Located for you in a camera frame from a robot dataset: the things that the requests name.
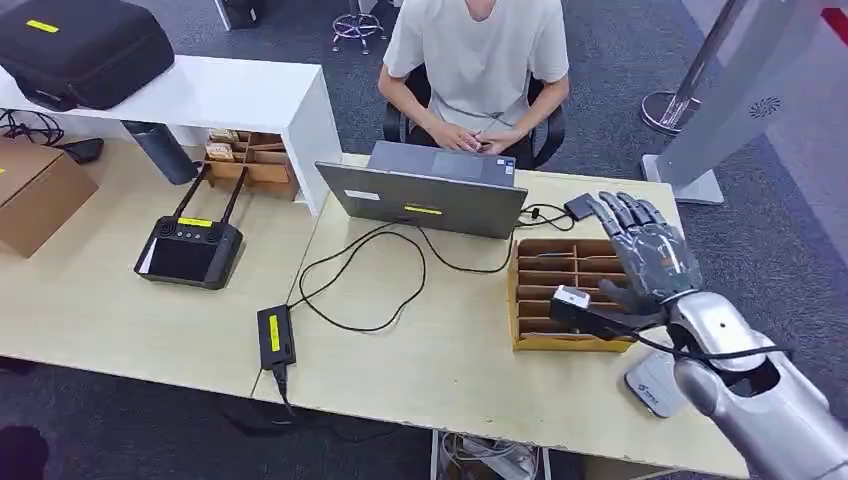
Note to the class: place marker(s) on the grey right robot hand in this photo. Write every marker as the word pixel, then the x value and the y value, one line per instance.
pixel 652 255

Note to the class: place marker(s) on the small black external drive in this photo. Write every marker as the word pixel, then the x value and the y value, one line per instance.
pixel 578 206

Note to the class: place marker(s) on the wooden slotted card box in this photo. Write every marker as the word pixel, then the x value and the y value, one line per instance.
pixel 563 343

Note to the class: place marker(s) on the pale grey square device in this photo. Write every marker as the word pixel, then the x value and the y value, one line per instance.
pixel 652 391

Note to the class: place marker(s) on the black office chair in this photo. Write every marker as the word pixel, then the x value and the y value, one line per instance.
pixel 551 132

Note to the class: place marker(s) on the grey kiosk stand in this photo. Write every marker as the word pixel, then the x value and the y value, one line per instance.
pixel 735 93

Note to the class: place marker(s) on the grey laptop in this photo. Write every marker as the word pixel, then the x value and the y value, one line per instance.
pixel 430 208

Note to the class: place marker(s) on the person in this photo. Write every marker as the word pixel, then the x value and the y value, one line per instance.
pixel 477 60

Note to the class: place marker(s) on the chrome stool base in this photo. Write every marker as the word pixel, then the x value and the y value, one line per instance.
pixel 358 26

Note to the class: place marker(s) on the black power adapter yellow label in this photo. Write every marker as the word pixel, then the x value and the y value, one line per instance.
pixel 275 338

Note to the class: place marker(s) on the wooden box with cards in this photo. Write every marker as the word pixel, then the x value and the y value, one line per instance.
pixel 265 173

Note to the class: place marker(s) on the black remote controller with antennas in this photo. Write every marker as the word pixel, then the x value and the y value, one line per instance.
pixel 189 258

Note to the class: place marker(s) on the white desk shelf riser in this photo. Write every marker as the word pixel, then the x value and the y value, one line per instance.
pixel 212 93

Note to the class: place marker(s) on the black cabinet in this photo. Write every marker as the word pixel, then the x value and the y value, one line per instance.
pixel 240 12

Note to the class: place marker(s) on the black computer mouse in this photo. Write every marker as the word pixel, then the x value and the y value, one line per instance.
pixel 81 151

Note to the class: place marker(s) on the black carrying case yellow label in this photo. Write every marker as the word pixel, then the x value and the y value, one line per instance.
pixel 86 53

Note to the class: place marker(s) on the brown cardboard box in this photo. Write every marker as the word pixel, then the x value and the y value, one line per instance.
pixel 40 199

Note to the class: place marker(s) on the chrome stanchion post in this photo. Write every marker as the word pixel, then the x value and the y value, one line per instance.
pixel 666 112

